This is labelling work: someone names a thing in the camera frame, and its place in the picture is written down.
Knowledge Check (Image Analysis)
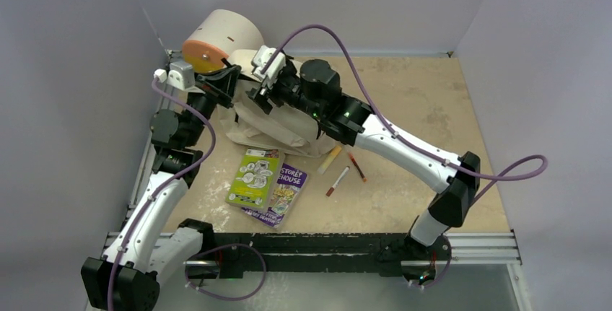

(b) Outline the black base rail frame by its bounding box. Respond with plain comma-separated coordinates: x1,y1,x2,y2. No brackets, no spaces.
97,231,522,284

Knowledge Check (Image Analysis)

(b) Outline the beige canvas backpack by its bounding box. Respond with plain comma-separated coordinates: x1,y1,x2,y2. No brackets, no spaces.
217,49,337,158

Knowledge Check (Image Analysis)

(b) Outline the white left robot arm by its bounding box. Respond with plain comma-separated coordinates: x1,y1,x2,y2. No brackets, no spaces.
80,66,241,310

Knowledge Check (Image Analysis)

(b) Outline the green paperback book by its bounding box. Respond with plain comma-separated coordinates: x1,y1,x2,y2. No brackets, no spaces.
225,148,285,211

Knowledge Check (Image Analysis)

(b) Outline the purple paperback book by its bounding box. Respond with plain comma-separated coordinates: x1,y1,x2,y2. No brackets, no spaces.
241,163,309,229

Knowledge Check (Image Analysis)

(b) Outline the yellow orange highlighter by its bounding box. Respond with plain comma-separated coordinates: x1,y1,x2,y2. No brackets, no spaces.
317,145,342,175

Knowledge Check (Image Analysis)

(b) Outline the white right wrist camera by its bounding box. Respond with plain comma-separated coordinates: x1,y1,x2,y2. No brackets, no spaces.
251,45,286,81

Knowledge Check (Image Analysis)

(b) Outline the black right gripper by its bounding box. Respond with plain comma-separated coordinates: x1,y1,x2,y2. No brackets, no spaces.
247,63,325,120

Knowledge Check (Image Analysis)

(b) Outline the thin red pen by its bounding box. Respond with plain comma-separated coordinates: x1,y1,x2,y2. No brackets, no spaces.
347,151,367,183

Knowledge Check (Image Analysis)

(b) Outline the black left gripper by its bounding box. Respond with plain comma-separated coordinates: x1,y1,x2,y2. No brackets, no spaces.
180,64,239,147

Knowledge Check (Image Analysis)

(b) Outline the round drawer cabinet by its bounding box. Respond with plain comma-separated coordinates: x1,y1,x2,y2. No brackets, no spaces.
181,9,264,73

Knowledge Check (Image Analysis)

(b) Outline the aluminium side rail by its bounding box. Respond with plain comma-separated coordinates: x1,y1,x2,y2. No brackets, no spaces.
125,49,185,219

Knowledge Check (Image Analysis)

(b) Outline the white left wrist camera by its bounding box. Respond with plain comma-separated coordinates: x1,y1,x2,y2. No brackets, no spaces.
153,60,196,91

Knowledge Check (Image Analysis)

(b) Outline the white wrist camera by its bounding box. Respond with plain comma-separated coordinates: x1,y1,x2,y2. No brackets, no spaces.
251,45,286,81
153,60,196,91

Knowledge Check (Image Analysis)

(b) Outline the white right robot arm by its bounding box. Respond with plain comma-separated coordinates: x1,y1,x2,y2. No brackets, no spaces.
248,54,481,258

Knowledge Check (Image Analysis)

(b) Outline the white brown marker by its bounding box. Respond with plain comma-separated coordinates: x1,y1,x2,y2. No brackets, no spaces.
325,166,350,197

